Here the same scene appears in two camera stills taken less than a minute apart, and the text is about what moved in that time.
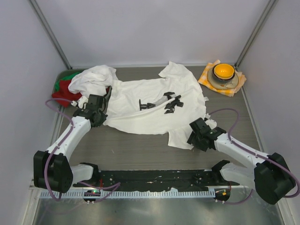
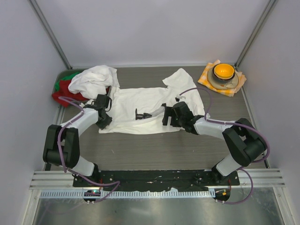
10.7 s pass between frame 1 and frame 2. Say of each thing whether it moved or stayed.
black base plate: stayed
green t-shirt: stayed
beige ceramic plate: stayed
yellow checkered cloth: stayed
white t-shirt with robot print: moved
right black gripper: moved
